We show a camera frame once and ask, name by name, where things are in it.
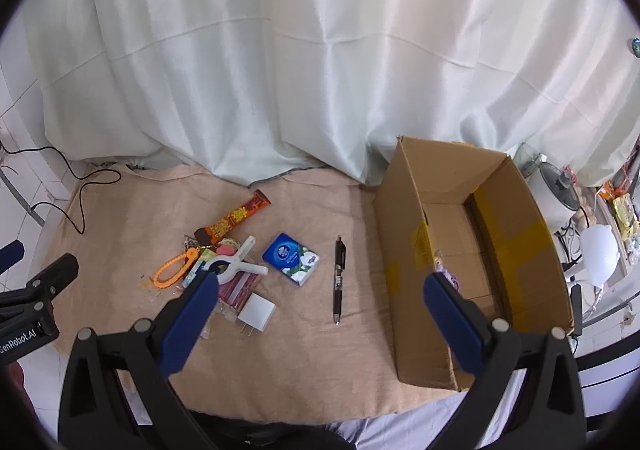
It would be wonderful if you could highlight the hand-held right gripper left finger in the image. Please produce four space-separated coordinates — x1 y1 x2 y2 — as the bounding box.
57 271 221 450

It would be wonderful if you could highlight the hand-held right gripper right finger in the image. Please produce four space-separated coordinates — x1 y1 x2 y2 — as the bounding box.
422 271 590 450

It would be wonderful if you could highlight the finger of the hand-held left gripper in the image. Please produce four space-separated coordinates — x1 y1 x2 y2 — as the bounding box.
0 239 26 275
25 253 80 312

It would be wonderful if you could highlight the brown cardboard box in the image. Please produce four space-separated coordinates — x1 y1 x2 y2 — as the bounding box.
375 135 576 392

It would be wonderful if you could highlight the blue tissue pack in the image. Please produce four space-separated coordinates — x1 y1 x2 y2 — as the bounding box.
262 233 321 287

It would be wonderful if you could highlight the grey green plastic container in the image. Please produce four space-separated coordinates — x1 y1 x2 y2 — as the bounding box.
515 143 546 178

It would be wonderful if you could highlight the red snack stick packet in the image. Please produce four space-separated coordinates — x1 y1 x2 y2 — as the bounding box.
217 275 261 311

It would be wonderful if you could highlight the small clear packet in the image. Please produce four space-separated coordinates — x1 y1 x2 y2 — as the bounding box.
141 274 162 302

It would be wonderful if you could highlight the small green packet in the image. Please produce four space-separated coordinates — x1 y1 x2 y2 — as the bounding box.
182 250 218 287

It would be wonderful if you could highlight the white charger plug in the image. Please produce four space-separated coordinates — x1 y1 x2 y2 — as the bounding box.
236 293 277 337

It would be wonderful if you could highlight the white plastic clip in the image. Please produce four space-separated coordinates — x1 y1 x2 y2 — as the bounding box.
202 235 269 288

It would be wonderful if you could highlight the orange brown snack bar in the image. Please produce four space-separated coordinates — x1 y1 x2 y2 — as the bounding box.
194 190 271 247

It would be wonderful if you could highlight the grey bedsheet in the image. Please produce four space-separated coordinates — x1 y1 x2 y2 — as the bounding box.
320 397 473 450

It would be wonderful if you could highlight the black pen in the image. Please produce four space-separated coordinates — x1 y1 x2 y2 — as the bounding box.
332 236 347 327

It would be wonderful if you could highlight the beige blanket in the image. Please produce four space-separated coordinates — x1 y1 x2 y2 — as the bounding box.
50 165 501 423

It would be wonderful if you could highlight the white rounded lamp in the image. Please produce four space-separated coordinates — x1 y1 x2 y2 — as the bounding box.
580 223 621 286

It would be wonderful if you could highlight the small desk fan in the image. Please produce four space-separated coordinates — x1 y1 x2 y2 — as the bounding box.
539 161 583 213

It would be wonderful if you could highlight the shelf with colourful packets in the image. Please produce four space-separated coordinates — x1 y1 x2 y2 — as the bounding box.
597 170 640 276

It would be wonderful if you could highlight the white curtain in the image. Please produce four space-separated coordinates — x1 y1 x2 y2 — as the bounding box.
37 0 640 191

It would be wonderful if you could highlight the small toy keychain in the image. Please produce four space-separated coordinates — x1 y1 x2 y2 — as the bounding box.
434 257 463 288

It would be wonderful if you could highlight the orange beaded strap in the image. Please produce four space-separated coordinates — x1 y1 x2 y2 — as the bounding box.
152 249 202 289

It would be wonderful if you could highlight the black cable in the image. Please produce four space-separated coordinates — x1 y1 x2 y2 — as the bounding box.
0 140 123 236

